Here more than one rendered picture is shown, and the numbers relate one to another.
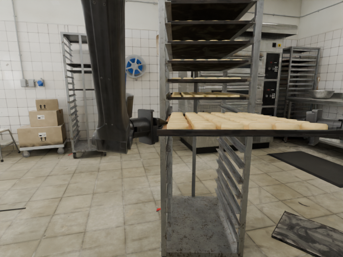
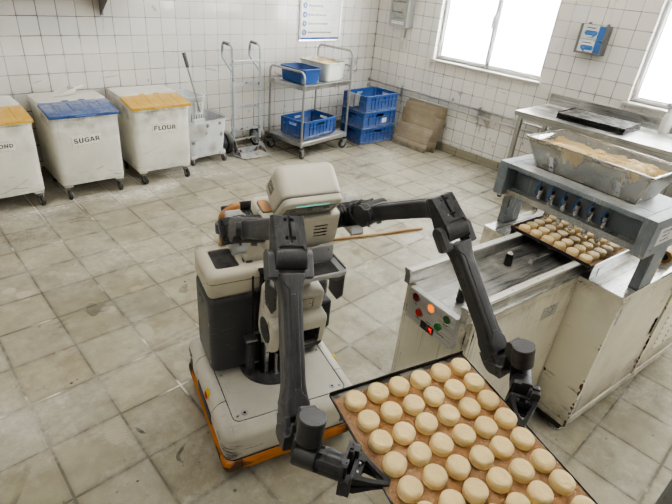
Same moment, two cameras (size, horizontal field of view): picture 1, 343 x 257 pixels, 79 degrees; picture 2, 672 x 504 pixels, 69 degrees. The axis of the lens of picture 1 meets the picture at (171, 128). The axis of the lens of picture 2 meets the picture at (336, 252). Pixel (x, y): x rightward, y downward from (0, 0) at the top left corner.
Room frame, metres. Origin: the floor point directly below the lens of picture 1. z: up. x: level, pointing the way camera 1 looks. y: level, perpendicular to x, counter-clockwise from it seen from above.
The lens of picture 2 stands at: (1.12, -0.81, 1.87)
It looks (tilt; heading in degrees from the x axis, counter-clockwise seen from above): 30 degrees down; 149
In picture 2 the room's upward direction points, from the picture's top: 6 degrees clockwise
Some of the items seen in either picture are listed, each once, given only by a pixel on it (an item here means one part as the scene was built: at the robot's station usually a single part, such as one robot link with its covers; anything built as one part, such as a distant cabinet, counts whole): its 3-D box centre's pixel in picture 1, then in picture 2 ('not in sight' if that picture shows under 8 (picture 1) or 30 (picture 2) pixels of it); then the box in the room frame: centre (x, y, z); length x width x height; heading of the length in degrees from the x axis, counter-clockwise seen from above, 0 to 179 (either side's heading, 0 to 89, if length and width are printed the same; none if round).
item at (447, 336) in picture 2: not in sight; (432, 316); (0.02, 0.30, 0.77); 0.24 x 0.04 x 0.14; 7
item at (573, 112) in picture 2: not in sight; (599, 117); (-1.64, 3.48, 0.93); 0.60 x 0.40 x 0.01; 15
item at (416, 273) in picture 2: not in sight; (555, 225); (-0.24, 1.26, 0.87); 2.01 x 0.03 x 0.07; 97
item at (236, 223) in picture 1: (224, 196); not in sight; (1.36, -0.38, 0.33); 0.64 x 0.03 x 0.03; 179
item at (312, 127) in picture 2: not in sight; (308, 124); (-4.05, 1.75, 0.29); 0.56 x 0.38 x 0.20; 112
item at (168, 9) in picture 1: (169, 20); not in sight; (1.36, 0.01, 1.50); 0.64 x 0.03 x 0.03; 179
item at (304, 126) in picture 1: (314, 128); (355, 400); (0.46, -0.32, 1.02); 0.05 x 0.05 x 0.02
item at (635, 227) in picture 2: not in sight; (578, 216); (-0.08, 1.16, 1.01); 0.72 x 0.33 x 0.34; 7
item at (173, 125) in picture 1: (177, 127); (460, 366); (0.47, -0.01, 1.02); 0.05 x 0.05 x 0.02
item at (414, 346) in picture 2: not in sight; (475, 349); (-0.02, 0.66, 0.45); 0.70 x 0.34 x 0.90; 97
